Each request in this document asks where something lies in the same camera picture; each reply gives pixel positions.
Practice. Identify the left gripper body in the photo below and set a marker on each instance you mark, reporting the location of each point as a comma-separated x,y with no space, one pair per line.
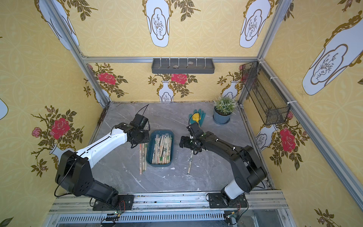
136,139

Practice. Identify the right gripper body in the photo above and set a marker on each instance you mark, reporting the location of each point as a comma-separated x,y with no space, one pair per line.
186,143

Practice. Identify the chopsticks green label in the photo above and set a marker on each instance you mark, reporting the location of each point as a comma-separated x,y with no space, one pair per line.
144,153

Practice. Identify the teal plastic storage box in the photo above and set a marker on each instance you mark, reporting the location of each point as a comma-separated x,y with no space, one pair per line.
151,143

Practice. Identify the chopsticks red print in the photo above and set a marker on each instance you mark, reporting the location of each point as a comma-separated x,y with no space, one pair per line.
141,158

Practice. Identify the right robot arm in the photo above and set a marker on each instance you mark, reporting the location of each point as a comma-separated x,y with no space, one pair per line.
247,168

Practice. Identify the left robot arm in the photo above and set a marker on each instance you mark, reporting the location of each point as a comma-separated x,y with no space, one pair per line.
74,172

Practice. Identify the chopstick pile in box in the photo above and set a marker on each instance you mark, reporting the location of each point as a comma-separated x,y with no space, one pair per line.
162,149

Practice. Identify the green garden glove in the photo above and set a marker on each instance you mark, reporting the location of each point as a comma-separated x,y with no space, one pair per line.
202,114

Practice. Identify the yellow toy shovel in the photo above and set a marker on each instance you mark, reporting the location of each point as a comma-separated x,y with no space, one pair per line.
196,117

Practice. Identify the potted green plant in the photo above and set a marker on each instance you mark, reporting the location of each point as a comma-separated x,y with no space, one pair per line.
223,109

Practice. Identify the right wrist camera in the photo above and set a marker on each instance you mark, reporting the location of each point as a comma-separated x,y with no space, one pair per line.
195,130

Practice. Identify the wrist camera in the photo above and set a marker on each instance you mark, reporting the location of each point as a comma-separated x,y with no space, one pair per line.
139,121
195,130

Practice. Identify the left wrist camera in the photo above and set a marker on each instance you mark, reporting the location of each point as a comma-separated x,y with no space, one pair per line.
139,121

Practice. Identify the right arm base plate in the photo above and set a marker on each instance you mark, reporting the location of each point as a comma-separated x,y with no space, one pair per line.
221,201

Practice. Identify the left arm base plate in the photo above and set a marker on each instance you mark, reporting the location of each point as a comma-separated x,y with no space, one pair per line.
123,202

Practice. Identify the grey wall shelf tray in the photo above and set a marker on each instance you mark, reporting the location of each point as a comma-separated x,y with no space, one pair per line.
187,65

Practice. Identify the black wire mesh basket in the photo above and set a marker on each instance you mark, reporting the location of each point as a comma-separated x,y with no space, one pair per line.
267,98

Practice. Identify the aluminium front rail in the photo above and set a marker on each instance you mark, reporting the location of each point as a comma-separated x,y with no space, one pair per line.
265,208

